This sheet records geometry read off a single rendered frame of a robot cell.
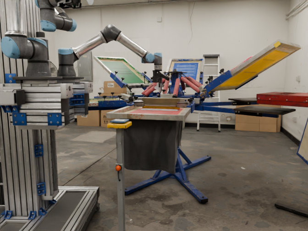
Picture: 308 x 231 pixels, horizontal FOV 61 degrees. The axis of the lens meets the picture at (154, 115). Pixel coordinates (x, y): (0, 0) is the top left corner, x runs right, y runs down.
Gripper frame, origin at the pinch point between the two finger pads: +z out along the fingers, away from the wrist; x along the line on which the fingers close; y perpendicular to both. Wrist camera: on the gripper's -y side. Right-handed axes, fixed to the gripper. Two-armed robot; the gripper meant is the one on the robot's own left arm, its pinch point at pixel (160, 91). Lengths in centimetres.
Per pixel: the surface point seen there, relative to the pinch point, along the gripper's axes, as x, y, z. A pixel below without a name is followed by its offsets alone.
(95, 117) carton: -368, 242, 87
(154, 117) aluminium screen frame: 60, -7, 15
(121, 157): 79, 12, 40
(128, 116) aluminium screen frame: 60, 13, 14
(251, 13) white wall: -412, -129, -148
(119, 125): 84, 11, 17
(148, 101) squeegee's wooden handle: 2.0, 11.7, 9.2
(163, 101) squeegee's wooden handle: 2.2, -2.8, 9.6
